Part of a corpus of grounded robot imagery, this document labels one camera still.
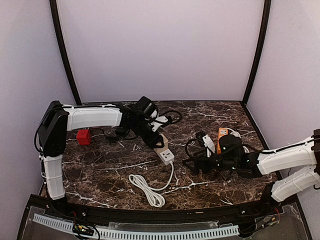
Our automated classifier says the white slotted cable duct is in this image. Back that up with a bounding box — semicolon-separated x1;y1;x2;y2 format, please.
32;213;240;240

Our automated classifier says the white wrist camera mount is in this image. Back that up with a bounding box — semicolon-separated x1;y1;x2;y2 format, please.
202;134;216;158
150;115;168;132

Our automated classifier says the white power strip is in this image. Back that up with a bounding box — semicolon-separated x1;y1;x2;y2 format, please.
154;148;175;165

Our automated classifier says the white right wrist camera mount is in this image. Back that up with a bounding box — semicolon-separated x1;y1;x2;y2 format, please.
202;134;216;158

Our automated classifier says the black plug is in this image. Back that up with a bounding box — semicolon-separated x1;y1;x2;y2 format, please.
115;127;128;136

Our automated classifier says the orange power strip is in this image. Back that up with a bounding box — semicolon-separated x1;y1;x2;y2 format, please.
216;127;228;154

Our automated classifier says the red cube socket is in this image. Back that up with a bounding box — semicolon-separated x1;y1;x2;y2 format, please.
76;129;91;146

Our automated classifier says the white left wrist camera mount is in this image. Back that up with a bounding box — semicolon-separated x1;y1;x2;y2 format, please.
150;115;168;132

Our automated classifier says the white power strip cable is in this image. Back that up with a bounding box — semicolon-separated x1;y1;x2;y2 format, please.
225;127;250;153

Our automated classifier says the beige cube socket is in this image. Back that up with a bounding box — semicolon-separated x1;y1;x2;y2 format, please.
153;133;169;153

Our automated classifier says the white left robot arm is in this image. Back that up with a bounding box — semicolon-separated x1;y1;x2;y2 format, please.
33;96;175;201

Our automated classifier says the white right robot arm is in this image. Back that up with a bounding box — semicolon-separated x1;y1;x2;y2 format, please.
182;128;320;203

